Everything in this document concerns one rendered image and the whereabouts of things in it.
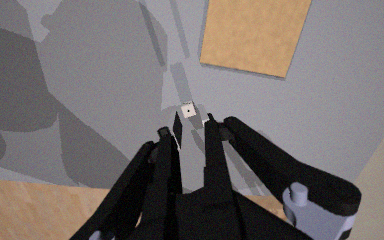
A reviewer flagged white die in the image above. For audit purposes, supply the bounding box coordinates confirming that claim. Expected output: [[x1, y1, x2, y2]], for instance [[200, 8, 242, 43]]
[[181, 101, 196, 118]]

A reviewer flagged tan flat mat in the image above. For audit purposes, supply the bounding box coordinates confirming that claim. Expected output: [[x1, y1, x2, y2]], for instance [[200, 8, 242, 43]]
[[199, 0, 311, 78]]

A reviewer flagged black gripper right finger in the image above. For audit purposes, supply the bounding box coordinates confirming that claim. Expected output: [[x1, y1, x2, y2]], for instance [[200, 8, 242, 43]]
[[197, 102, 362, 240]]

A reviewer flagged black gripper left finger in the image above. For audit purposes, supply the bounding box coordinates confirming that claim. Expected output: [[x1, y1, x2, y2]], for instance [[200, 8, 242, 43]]
[[69, 110, 183, 240]]

